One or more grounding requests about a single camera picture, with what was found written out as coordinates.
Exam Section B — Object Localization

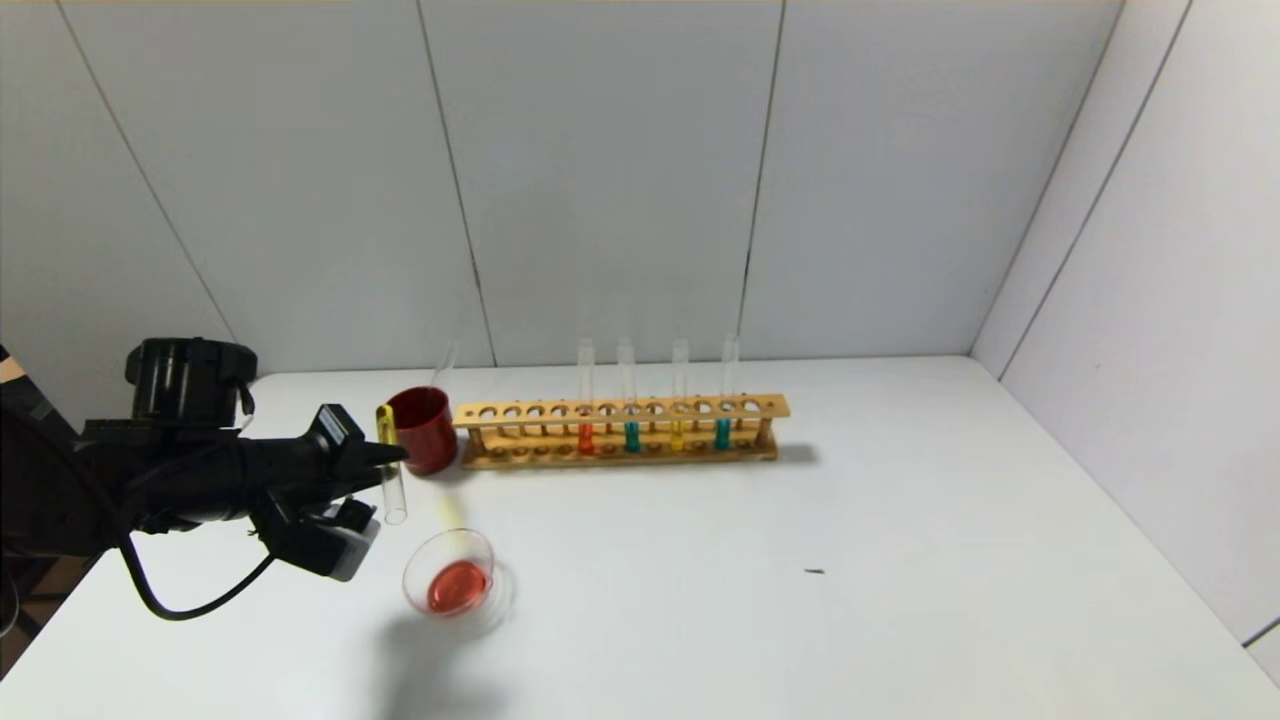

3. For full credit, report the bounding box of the test tube with yellow pigment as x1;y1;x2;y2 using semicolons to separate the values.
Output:
670;339;691;452
375;403;410;527

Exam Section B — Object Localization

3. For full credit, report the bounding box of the test tube with teal pigment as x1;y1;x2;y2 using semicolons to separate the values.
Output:
714;335;741;451
617;339;641;454

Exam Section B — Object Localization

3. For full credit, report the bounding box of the wooden test tube rack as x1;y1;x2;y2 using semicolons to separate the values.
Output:
452;394;791;471

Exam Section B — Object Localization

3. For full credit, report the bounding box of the dark red cup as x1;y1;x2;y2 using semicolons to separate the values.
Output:
385;387;458;477

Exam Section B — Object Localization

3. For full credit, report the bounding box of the clear glass dish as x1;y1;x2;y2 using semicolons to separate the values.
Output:
402;528;517;639

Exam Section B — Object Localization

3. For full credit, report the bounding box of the dark background furniture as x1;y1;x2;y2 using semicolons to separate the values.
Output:
0;555;101;661

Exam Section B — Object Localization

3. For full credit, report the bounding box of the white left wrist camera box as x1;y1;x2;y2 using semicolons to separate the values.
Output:
290;498;383;583

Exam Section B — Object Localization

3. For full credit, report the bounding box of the thick black cable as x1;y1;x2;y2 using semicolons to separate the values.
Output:
118;530;276;622

